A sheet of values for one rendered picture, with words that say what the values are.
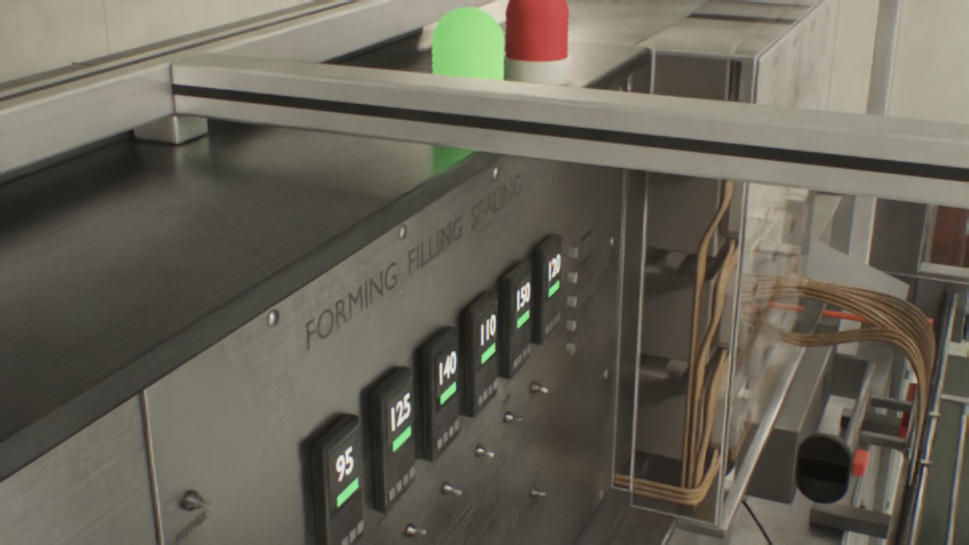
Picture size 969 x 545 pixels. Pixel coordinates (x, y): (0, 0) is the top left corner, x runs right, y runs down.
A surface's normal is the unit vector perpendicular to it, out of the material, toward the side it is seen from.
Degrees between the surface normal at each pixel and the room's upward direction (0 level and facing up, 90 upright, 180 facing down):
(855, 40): 90
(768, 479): 90
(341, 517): 90
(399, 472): 90
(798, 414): 0
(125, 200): 0
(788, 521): 0
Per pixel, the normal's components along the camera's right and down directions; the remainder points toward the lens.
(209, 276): 0.00, -0.93
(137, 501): 0.92, 0.15
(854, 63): -0.40, 0.33
